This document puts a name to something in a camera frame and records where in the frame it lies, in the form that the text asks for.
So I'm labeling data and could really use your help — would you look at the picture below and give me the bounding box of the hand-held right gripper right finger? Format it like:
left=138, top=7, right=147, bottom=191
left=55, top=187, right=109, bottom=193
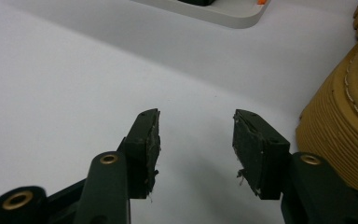
left=231, top=108, right=292, bottom=201

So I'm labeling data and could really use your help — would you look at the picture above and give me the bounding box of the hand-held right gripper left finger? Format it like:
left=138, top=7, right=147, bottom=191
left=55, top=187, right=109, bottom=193
left=117, top=107, right=162, bottom=201

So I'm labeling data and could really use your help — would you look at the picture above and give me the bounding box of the tan suede lace-up boot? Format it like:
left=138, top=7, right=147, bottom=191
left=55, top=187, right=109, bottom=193
left=294, top=0, right=358, bottom=199

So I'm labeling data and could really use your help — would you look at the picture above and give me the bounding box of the white two-tier shoe rack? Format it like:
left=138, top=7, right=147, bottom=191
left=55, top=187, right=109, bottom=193
left=130, top=0, right=272, bottom=30

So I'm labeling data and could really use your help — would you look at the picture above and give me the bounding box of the white table mat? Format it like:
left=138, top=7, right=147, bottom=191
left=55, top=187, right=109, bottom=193
left=0, top=0, right=358, bottom=224

